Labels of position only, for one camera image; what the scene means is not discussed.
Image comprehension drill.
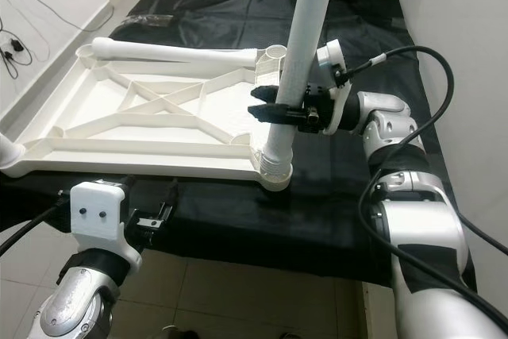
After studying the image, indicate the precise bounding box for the white plastic children table top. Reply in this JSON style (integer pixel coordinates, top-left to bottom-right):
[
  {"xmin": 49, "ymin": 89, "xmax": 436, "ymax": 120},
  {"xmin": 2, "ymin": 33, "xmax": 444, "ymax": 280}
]
[{"xmin": 0, "ymin": 44, "xmax": 293, "ymax": 193}]

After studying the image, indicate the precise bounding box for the white plastic table leg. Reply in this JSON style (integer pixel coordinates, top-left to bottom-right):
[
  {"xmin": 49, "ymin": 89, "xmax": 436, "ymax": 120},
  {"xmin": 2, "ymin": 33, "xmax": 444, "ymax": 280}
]
[
  {"xmin": 0, "ymin": 133, "xmax": 26, "ymax": 170},
  {"xmin": 91, "ymin": 37, "xmax": 260, "ymax": 67},
  {"xmin": 258, "ymin": 0, "xmax": 341, "ymax": 189}
]

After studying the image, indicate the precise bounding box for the black tablecloth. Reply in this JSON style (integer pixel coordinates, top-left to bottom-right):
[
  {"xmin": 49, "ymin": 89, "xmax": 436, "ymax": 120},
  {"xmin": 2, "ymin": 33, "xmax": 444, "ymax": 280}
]
[{"xmin": 0, "ymin": 0, "xmax": 479, "ymax": 294}]

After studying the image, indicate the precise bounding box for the black robot left foot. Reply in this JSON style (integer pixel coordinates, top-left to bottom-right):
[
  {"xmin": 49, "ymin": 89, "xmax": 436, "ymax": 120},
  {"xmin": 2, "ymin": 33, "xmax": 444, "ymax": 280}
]
[{"xmin": 163, "ymin": 325, "xmax": 193, "ymax": 339}]

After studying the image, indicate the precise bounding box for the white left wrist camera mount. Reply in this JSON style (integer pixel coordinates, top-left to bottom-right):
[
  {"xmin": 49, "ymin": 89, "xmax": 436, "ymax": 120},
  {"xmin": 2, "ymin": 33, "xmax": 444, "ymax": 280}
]
[{"xmin": 70, "ymin": 180, "xmax": 140, "ymax": 267}]

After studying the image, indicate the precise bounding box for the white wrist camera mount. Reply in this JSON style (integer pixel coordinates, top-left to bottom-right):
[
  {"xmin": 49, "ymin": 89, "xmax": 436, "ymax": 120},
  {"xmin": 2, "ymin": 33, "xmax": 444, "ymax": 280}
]
[
  {"xmin": 316, "ymin": 40, "xmax": 352, "ymax": 135},
  {"xmin": 70, "ymin": 180, "xmax": 140, "ymax": 267}
]

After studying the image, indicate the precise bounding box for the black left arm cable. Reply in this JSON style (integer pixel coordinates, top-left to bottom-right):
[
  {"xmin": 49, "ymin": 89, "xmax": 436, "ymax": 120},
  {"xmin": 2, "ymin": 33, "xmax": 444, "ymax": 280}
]
[{"xmin": 0, "ymin": 198, "xmax": 74, "ymax": 254}]

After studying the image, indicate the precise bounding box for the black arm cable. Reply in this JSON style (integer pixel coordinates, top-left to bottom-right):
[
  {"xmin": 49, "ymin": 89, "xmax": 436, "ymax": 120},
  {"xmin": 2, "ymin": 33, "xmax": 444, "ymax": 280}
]
[
  {"xmin": 335, "ymin": 45, "xmax": 508, "ymax": 332},
  {"xmin": 0, "ymin": 198, "xmax": 74, "ymax": 254}
]

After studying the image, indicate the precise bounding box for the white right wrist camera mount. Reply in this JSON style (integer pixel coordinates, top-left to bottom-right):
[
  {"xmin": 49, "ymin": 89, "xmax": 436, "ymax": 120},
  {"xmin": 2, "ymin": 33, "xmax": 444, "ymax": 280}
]
[{"xmin": 316, "ymin": 40, "xmax": 352, "ymax": 135}]

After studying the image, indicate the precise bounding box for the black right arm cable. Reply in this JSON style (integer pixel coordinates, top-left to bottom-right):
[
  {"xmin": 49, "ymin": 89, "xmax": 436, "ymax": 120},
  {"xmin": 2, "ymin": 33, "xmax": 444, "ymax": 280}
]
[{"xmin": 335, "ymin": 45, "xmax": 508, "ymax": 332}]

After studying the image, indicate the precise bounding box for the looped black wall cable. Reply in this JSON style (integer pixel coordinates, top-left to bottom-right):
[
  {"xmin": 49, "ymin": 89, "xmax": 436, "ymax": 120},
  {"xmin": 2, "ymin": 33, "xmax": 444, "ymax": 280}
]
[{"xmin": 0, "ymin": 28, "xmax": 34, "ymax": 79}]

